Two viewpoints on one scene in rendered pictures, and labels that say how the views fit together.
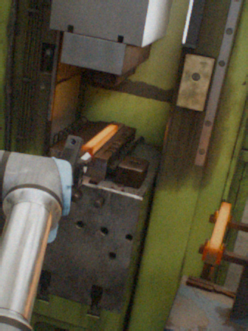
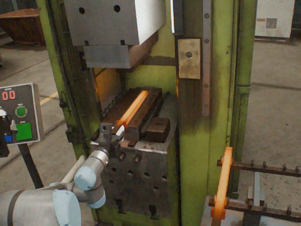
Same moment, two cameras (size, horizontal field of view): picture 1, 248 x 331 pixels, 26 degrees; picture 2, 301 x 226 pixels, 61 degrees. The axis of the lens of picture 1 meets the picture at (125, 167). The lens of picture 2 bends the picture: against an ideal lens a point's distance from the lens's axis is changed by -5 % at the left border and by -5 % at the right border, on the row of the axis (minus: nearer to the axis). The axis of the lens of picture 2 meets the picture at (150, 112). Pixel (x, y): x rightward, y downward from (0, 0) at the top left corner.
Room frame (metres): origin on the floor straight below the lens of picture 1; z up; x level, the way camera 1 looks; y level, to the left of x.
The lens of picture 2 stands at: (0.63, -0.16, 1.64)
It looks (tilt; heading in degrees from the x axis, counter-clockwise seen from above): 29 degrees down; 9
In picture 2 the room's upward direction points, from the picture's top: 5 degrees counter-clockwise
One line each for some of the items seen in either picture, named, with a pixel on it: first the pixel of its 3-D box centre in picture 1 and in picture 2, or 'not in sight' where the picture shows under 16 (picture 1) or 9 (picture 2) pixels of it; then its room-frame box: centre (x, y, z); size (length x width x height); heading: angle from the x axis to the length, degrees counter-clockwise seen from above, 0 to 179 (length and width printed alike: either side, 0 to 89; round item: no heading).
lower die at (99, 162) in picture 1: (96, 145); (134, 109); (1.86, 0.12, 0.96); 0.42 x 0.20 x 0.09; 169
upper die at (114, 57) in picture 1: (111, 46); (125, 42); (1.86, 0.12, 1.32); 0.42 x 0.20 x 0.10; 169
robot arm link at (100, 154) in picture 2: not in sight; (99, 160); (1.40, 0.18, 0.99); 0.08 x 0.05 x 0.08; 79
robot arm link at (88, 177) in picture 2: not in sight; (89, 174); (1.33, 0.20, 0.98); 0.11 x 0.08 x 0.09; 169
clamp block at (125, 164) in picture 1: (132, 171); (158, 129); (1.68, -0.03, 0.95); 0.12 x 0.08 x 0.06; 169
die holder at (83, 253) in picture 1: (100, 211); (148, 149); (1.86, 0.06, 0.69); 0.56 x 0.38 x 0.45; 169
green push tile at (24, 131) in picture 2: not in sight; (24, 131); (1.57, 0.60, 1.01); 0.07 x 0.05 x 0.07; 104
